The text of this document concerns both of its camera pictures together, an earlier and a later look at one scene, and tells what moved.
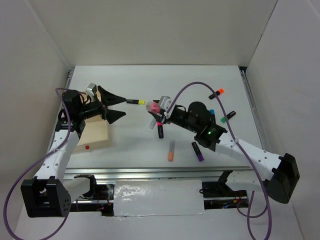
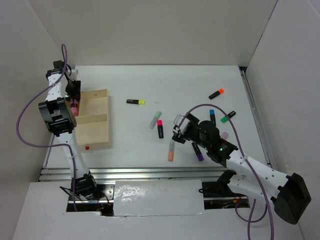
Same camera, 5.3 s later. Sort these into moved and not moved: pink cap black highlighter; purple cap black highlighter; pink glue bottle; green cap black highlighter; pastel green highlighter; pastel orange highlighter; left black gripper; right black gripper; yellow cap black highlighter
Moved: right black gripper; pink glue bottle; left black gripper
Not moved: yellow cap black highlighter; pastel orange highlighter; pastel green highlighter; purple cap black highlighter; green cap black highlighter; pink cap black highlighter
